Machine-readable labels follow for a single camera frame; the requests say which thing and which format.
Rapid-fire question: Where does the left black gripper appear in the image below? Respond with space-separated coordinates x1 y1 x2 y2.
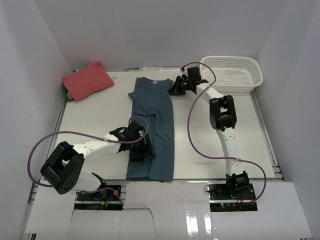
128 134 156 163

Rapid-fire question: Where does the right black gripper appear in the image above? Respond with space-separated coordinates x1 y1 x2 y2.
167 76 192 96

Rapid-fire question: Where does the blue t shirt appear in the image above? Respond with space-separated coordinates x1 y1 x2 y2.
126 77 175 182

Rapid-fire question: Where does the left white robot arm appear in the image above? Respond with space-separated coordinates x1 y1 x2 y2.
40 121 156 200

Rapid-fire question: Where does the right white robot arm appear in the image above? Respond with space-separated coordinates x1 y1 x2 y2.
169 66 250 200

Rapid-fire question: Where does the white plastic laundry basket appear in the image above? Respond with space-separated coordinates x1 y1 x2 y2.
200 56 264 93

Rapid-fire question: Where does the folded red t shirt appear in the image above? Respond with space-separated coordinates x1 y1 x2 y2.
61 61 115 102

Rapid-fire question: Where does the folded green t shirt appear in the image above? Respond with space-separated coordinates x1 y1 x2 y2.
63 87 74 103

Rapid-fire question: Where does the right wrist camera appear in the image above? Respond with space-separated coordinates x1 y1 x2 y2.
180 65 189 80

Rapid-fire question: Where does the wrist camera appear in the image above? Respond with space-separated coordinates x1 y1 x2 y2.
180 65 189 80
127 120 145 138

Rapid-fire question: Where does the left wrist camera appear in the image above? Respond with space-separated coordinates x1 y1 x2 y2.
127 120 145 138

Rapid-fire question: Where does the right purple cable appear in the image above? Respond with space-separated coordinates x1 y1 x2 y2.
180 62 267 206

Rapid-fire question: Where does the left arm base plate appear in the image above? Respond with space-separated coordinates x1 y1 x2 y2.
74 185 123 211

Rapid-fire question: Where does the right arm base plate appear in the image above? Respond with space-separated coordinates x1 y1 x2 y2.
204 183 258 213

